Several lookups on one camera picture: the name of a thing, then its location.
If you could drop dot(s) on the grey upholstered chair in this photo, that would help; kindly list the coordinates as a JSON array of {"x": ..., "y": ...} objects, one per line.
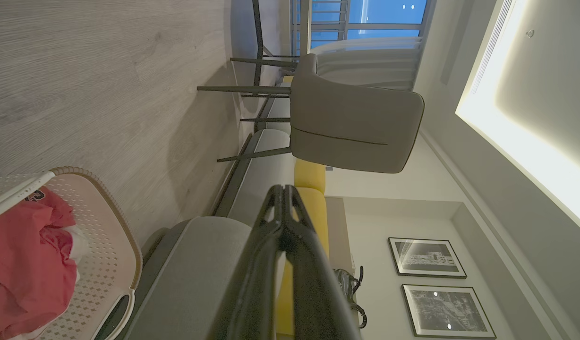
[{"x": 337, "y": 113}]

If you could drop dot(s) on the small yellow cushion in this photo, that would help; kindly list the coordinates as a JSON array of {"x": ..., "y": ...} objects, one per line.
[{"x": 310, "y": 174}]

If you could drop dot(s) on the window with grey frame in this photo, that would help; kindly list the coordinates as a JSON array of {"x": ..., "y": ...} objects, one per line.
[{"x": 361, "y": 21}]

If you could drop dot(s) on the black handbag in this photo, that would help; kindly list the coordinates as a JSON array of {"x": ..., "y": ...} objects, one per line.
[{"x": 349, "y": 288}]

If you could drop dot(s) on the white garment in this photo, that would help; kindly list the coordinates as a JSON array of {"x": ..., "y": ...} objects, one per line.
[{"x": 80, "y": 245}]

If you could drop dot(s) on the white perforated laundry basket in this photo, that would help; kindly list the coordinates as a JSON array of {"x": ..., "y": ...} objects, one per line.
[{"x": 101, "y": 264}]

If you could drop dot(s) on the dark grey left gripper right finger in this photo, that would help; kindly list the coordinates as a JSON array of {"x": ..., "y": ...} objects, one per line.
[{"x": 313, "y": 283}]

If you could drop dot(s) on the grey sofa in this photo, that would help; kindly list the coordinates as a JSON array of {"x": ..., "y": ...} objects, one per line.
[{"x": 200, "y": 264}]

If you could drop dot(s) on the red garment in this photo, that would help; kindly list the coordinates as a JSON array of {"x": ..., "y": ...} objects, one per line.
[{"x": 25, "y": 269}]

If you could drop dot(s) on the black framed picture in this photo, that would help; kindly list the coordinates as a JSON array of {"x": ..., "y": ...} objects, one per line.
[
  {"x": 427, "y": 257},
  {"x": 448, "y": 311}
]

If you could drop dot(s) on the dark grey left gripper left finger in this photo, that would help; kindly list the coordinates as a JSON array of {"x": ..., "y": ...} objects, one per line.
[{"x": 252, "y": 278}]

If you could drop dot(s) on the dark metal table leg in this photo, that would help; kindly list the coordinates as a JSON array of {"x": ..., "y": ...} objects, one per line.
[{"x": 258, "y": 42}]

